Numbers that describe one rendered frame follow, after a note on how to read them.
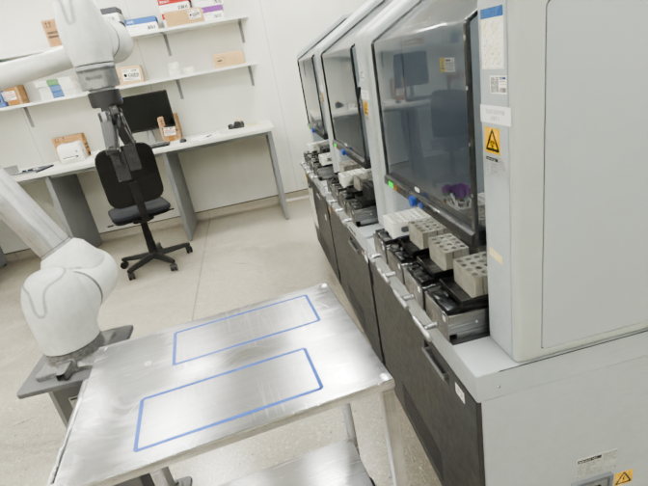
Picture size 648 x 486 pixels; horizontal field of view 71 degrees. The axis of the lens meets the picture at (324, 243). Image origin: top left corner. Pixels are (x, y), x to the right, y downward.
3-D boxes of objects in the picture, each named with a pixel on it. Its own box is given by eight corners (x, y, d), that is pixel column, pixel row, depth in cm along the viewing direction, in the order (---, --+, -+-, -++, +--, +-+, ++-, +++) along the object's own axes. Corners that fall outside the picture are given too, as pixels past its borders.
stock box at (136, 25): (128, 34, 397) (123, 20, 392) (132, 36, 414) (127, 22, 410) (158, 29, 400) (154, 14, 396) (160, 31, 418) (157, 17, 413)
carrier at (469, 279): (484, 300, 102) (483, 276, 100) (475, 302, 102) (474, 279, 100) (461, 278, 113) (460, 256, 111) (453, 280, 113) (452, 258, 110)
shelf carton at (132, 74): (106, 89, 406) (100, 70, 401) (109, 88, 424) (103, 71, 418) (145, 81, 414) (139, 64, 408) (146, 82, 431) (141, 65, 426)
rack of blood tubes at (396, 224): (465, 213, 158) (464, 196, 155) (479, 222, 148) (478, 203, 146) (384, 231, 154) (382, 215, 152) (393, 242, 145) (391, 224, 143)
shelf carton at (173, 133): (164, 143, 432) (156, 118, 423) (167, 140, 452) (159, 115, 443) (181, 139, 434) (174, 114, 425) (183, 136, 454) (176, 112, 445)
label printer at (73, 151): (89, 156, 432) (82, 139, 426) (84, 161, 406) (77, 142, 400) (67, 161, 428) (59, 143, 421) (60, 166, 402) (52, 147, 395)
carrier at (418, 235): (430, 251, 130) (428, 231, 128) (423, 253, 130) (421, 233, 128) (416, 237, 141) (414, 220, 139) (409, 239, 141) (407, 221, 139)
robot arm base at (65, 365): (29, 392, 120) (19, 375, 118) (58, 346, 141) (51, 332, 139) (98, 375, 122) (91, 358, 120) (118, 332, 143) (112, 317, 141)
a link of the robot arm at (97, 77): (68, 68, 104) (78, 94, 106) (109, 61, 105) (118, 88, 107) (80, 68, 112) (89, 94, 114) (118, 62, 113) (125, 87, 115)
